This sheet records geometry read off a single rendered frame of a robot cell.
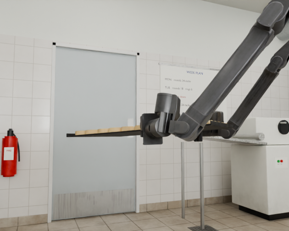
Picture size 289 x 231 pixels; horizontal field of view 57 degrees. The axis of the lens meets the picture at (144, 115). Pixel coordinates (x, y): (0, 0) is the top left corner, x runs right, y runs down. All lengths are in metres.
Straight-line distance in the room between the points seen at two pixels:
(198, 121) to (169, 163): 2.97
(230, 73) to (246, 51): 0.07
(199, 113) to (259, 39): 0.25
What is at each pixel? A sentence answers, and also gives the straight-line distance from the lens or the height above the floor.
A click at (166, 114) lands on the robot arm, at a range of 0.76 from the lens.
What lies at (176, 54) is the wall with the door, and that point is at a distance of 3.90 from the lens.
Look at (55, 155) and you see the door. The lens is 3.31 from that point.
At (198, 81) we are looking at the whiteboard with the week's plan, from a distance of 3.97.
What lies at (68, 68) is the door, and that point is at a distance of 3.41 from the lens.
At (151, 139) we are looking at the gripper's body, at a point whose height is 0.96.
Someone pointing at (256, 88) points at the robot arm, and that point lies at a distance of 1.29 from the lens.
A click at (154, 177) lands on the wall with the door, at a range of 3.61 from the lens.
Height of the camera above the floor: 0.97
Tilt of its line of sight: 4 degrees up
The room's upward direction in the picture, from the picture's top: straight up
